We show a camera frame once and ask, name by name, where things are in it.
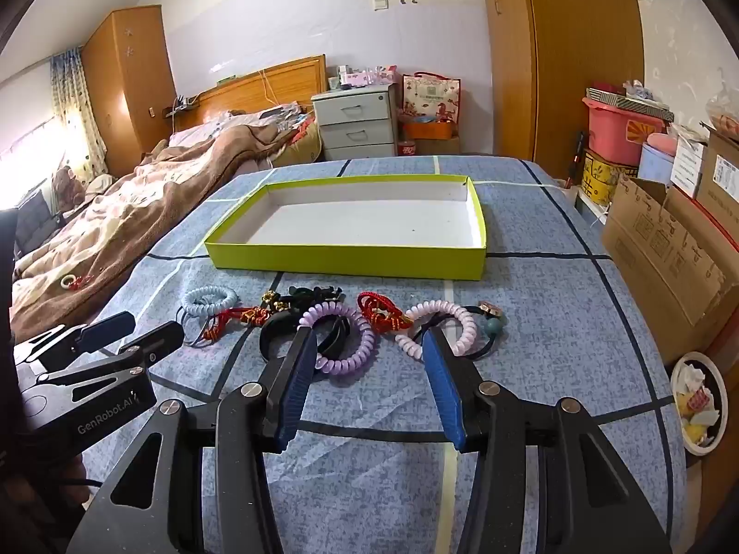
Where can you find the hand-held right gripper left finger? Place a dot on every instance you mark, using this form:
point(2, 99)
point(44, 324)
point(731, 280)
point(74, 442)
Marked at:
point(297, 392)

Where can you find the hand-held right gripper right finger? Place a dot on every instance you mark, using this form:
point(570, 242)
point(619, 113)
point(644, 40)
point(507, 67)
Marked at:
point(444, 386)

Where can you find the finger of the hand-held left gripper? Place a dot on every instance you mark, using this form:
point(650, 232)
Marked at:
point(107, 329)
point(159, 340)

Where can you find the black wristband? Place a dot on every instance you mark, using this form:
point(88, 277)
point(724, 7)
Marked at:
point(271, 329)

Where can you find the green cardboard tray box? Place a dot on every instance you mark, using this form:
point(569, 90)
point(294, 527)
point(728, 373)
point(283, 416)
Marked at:
point(346, 225)

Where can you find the brown teddy bear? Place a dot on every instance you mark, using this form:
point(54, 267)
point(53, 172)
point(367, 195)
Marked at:
point(66, 184)

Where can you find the brown blanket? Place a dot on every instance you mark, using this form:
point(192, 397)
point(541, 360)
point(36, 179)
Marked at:
point(173, 184)

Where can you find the floral curtain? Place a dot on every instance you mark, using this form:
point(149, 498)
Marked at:
point(75, 104)

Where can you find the small brown cardboard box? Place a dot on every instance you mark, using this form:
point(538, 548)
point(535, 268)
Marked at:
point(439, 146)

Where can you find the stack of cardboard boxes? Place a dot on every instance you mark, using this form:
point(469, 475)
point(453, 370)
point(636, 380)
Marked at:
point(652, 242)

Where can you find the white trash bin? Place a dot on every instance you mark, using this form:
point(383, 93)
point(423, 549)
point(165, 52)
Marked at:
point(698, 404)

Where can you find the patterned cloth bundle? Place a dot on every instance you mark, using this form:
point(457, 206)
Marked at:
point(288, 121)

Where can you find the orange box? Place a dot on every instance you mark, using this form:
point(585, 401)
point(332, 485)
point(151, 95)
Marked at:
point(427, 130)

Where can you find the yellow patterned box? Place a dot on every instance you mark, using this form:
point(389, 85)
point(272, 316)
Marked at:
point(600, 179)

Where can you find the narrow wooden wardrobe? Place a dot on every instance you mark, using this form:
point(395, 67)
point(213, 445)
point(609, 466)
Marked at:
point(133, 69)

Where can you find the grey drawer nightstand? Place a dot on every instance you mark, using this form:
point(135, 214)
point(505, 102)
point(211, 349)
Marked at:
point(352, 127)

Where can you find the wooden bed headboard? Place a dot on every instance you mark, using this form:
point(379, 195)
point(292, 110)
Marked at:
point(260, 86)

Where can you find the red patterned gift bag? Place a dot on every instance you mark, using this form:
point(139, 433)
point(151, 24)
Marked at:
point(430, 95)

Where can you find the pink plastic bin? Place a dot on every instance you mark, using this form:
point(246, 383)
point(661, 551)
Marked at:
point(612, 133)

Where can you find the round blue box pink lid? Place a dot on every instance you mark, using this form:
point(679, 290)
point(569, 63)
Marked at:
point(658, 161)

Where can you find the pink clutter on nightstand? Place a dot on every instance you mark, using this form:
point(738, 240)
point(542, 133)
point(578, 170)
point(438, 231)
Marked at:
point(364, 76)

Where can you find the white labelled box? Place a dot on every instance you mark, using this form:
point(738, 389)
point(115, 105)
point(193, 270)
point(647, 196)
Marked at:
point(690, 167)

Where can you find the grey striped flat box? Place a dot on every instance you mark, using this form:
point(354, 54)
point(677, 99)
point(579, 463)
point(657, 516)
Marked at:
point(629, 102)

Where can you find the cardboard box with label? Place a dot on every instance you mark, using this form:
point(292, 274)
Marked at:
point(721, 179)

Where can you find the large wooden wardrobe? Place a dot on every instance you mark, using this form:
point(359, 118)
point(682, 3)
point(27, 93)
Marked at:
point(577, 40)

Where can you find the clear plastic bag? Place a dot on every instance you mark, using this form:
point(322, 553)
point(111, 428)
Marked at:
point(724, 109)

